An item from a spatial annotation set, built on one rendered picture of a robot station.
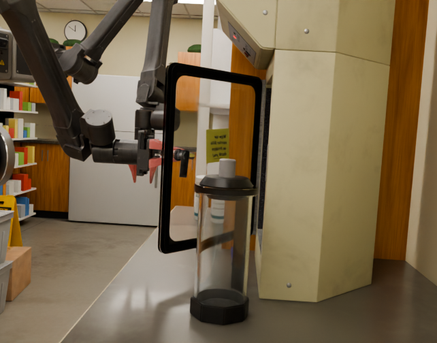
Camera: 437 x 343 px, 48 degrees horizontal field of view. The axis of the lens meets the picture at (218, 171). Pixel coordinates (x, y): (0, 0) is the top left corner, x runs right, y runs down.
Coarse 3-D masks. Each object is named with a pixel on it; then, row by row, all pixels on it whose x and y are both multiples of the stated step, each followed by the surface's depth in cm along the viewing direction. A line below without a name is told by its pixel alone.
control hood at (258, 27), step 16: (224, 0) 89; (240, 0) 89; (256, 0) 89; (272, 0) 88; (224, 16) 99; (240, 16) 89; (256, 16) 89; (272, 16) 89; (224, 32) 119; (240, 32) 96; (256, 32) 89; (272, 32) 89; (256, 48) 95; (272, 48) 90; (256, 64) 113
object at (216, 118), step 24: (192, 96) 104; (216, 96) 109; (240, 96) 115; (192, 120) 104; (216, 120) 110; (240, 120) 116; (192, 144) 105; (216, 144) 111; (240, 144) 117; (192, 168) 106; (216, 168) 112; (240, 168) 118; (192, 192) 107; (192, 216) 107
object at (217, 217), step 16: (208, 208) 80; (224, 208) 79; (240, 208) 79; (208, 224) 80; (224, 224) 79; (240, 224) 80; (208, 240) 80; (224, 240) 79; (240, 240) 80; (208, 256) 80; (224, 256) 79; (240, 256) 80; (208, 272) 80; (224, 272) 80; (240, 272) 81; (208, 288) 80; (224, 288) 80; (240, 288) 81; (208, 304) 81; (224, 304) 80
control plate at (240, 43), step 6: (228, 24) 102; (234, 30) 100; (240, 36) 99; (234, 42) 116; (240, 42) 107; (246, 42) 99; (240, 48) 115; (252, 48) 99; (252, 54) 106; (252, 60) 113
